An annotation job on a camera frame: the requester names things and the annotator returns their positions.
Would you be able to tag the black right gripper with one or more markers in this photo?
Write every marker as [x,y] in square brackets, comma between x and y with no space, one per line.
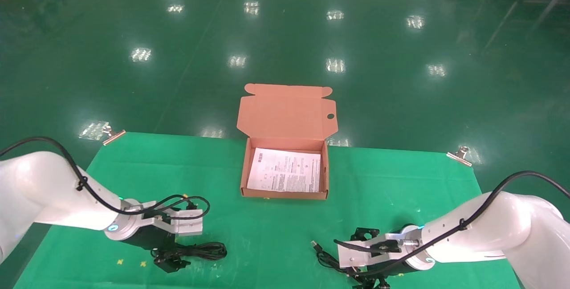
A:
[392,270]

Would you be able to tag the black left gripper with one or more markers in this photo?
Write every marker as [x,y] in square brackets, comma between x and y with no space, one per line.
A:
[149,238]

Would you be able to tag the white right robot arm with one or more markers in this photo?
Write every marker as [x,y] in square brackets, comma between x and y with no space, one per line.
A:
[503,231]

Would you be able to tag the open brown cardboard box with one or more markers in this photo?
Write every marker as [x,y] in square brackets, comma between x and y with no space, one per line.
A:
[287,115]

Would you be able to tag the green table mat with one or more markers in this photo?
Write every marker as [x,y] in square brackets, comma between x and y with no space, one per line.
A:
[267,226]

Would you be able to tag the metal spring clip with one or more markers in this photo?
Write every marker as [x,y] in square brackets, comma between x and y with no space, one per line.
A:
[461,155]
[113,136]

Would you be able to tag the white printed instruction sheet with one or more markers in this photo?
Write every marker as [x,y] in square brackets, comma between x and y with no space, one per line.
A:
[285,171]

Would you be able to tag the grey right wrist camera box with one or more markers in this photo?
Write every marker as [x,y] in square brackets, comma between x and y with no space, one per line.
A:
[360,255]

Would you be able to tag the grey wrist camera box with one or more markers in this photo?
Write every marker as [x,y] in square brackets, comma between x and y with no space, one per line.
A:
[187,224]
[360,255]

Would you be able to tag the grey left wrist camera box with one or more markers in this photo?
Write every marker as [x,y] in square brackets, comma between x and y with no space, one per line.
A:
[187,224]

